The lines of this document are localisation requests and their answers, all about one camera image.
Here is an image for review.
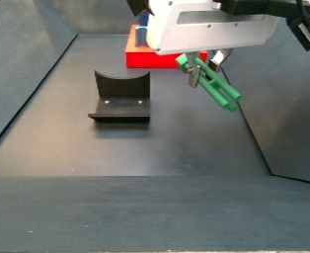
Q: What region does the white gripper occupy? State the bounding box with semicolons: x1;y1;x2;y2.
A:
147;0;278;88

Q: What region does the green three prong object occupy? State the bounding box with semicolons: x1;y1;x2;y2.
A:
175;53;242;112

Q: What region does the red peg board block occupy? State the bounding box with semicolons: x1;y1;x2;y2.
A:
125;23;210;69

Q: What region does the black curved fixture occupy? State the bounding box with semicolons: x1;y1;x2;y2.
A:
89;72;151;122

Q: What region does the tall dark blue block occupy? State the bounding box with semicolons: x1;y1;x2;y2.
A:
141;10;150;27

